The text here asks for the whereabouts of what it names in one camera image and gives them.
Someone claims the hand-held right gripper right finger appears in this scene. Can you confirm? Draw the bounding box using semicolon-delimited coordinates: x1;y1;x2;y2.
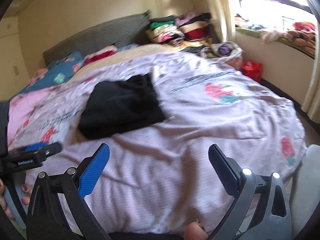
208;144;293;240

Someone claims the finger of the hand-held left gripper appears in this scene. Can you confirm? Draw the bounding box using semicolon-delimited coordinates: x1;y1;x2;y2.
2;142;62;174
25;142;48;152

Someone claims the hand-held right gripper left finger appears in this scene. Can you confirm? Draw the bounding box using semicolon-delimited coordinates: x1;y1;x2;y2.
26;143;110;240

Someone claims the black sweater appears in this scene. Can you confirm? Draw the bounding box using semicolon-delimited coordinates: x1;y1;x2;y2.
78;72;167;139

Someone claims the white bag of clothes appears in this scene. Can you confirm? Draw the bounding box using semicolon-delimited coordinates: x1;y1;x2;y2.
200;41;244;64

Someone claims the pile of folded clothes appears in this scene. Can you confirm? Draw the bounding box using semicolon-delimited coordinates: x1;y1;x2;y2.
145;11;220;52

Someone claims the patterned clothes heap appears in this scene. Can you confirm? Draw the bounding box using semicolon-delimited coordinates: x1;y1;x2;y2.
235;15;320;60

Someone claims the person's left hand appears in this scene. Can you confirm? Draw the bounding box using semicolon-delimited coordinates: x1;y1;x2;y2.
0;177;34;220

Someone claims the person's right hand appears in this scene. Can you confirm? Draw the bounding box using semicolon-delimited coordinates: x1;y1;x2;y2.
184;219;209;240

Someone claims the plain pink blanket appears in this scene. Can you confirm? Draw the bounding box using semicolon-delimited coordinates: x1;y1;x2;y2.
7;87;55;145

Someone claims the pink printed duvet cover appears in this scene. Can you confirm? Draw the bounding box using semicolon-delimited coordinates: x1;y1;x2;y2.
7;51;308;235

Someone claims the cream wardrobe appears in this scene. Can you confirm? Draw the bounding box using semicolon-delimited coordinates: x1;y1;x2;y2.
0;5;30;100

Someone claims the blue leaf-print pillow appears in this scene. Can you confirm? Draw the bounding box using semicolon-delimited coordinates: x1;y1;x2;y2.
19;50;85;95

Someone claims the person's dark clothing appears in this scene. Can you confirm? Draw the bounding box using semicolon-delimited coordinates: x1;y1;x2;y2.
107;231;185;240

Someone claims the red plastic bag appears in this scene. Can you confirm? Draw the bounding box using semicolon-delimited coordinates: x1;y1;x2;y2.
240;59;263;82

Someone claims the red and cream pillow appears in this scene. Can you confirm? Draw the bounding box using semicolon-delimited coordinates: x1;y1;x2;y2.
84;50;118;67

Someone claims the cream curtain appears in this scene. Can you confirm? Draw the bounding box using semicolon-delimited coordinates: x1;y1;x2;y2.
205;0;238;44
301;5;320;123

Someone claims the beige blanket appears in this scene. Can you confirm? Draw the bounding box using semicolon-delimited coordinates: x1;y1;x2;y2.
72;44;180;80

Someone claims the grey quilted headboard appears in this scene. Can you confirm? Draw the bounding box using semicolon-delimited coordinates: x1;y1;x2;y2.
42;10;153;65

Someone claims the window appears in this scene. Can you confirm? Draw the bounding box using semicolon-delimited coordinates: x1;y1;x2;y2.
235;0;315;30

